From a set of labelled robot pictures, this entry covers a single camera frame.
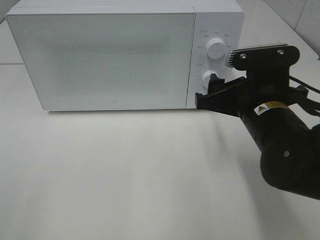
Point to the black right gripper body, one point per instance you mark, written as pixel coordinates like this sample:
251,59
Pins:
257,95

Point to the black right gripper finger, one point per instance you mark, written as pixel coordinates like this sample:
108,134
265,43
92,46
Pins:
214,83

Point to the white dial knob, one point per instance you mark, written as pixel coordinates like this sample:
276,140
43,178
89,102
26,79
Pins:
205,78
215,47

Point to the white microwave oven body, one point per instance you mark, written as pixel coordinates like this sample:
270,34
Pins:
222,18

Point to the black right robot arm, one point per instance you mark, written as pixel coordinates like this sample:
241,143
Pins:
290,151

